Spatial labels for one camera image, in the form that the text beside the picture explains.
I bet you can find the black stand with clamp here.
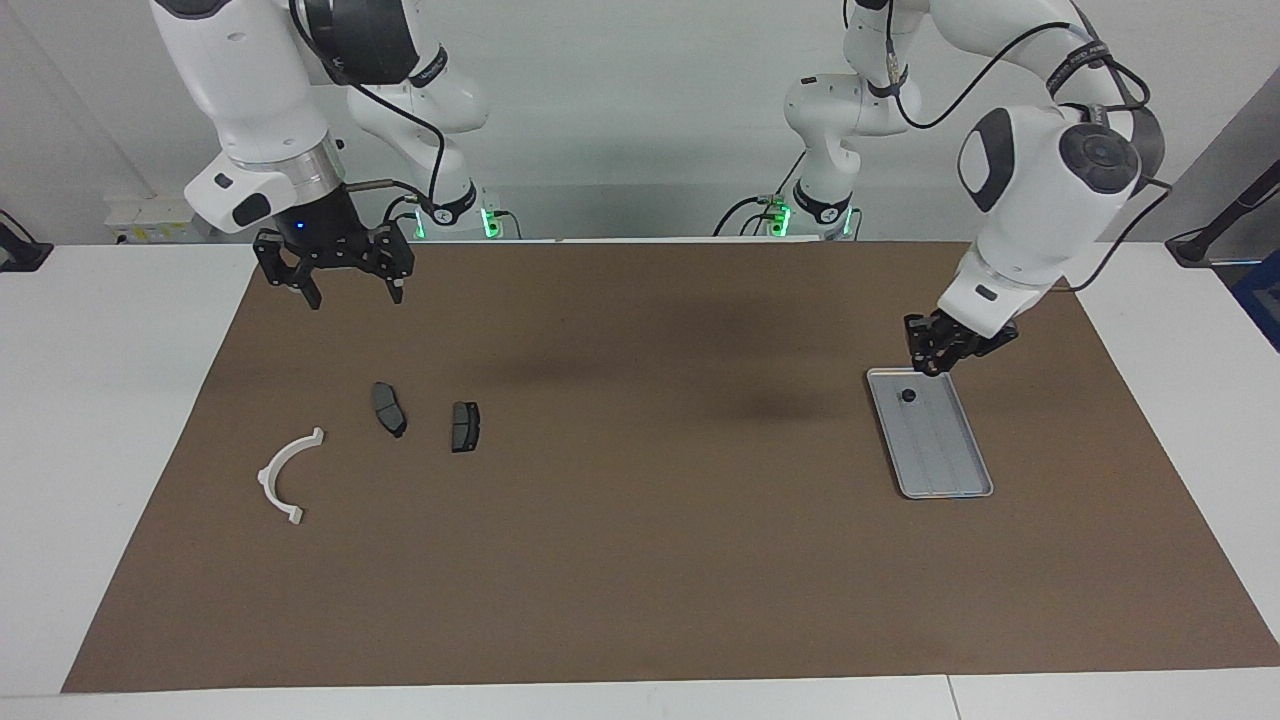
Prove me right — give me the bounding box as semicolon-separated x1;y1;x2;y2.
1165;160;1280;269

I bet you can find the brown table mat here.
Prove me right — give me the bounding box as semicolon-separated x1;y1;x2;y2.
62;240;1280;693

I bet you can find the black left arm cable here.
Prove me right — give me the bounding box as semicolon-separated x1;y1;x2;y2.
880;0;1176;293

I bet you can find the white power box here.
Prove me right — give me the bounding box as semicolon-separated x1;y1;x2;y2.
105;195;216;244

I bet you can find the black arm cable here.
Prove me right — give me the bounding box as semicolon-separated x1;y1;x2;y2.
880;0;1176;293
288;0;447;203

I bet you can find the blue box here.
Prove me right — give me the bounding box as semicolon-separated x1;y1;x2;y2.
1230;250;1280;351

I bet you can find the white curved plastic bracket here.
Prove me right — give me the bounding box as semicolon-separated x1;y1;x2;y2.
257;428;326;526

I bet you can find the silver metal tray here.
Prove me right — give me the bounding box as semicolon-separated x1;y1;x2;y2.
866;367;995;500

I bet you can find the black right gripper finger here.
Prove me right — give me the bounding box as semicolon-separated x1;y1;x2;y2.
253;230;323;310
365;224;417;305

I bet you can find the elongated dark brake pad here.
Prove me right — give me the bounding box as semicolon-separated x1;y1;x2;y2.
372;382;408;439

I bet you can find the black base cable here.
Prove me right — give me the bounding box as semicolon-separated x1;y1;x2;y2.
381;194;426;241
712;150;809;238

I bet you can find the black table clamp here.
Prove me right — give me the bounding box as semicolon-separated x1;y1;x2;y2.
0;210;53;273

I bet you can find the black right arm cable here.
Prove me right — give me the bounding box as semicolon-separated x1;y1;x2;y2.
288;0;447;203

